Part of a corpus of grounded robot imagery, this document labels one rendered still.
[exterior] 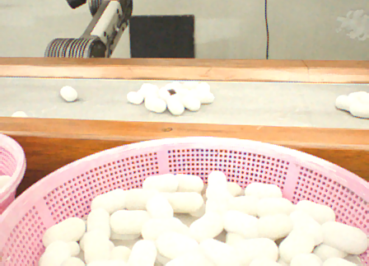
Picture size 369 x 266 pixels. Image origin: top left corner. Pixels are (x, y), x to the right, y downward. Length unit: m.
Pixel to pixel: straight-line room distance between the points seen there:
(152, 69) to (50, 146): 0.37
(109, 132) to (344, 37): 2.44
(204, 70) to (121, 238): 0.49
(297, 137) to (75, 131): 0.24
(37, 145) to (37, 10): 2.42
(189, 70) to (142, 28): 1.88
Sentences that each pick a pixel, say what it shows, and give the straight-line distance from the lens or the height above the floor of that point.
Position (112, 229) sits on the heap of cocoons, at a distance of 0.30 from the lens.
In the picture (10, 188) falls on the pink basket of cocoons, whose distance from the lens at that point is 0.32.
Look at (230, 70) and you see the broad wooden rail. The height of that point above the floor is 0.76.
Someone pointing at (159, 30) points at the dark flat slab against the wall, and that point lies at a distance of 2.59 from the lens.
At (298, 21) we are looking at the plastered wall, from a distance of 2.66.
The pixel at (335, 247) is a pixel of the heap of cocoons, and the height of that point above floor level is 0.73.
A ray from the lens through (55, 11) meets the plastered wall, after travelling 2.78.
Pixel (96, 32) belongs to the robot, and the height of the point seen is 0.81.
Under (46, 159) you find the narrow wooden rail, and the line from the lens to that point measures 0.44.
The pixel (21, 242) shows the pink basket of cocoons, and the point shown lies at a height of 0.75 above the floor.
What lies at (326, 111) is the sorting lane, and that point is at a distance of 0.57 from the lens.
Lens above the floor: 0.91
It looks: 20 degrees down
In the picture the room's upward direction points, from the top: 1 degrees counter-clockwise
